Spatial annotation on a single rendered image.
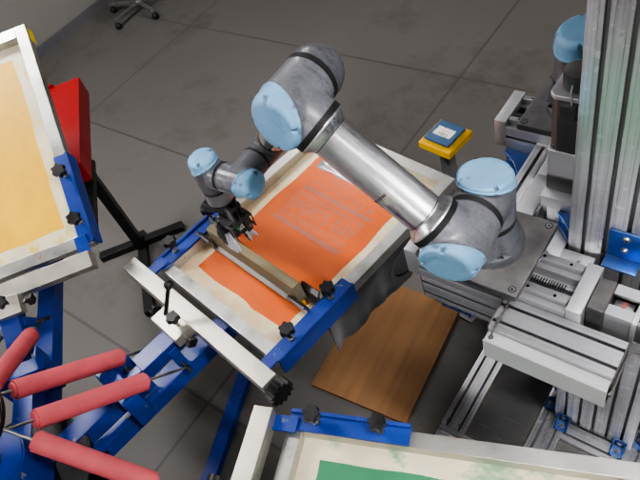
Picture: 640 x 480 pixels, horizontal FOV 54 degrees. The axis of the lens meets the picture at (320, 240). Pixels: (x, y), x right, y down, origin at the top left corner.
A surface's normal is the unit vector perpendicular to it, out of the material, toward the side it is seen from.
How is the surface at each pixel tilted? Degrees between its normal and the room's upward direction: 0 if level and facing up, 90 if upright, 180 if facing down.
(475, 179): 8
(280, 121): 87
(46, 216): 32
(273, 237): 0
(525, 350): 0
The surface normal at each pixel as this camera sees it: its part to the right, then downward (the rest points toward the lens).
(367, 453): -0.25, -0.62
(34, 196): -0.07, -0.17
